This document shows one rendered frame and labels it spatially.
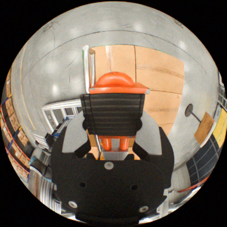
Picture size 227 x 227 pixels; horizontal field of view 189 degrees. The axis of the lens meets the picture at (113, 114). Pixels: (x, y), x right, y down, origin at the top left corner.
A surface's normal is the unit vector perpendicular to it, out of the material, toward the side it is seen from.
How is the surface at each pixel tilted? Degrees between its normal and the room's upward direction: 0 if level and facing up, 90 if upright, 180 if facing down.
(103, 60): 0
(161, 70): 0
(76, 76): 0
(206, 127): 90
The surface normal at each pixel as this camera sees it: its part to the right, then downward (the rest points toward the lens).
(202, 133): -1.00, -0.09
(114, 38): -0.02, 0.52
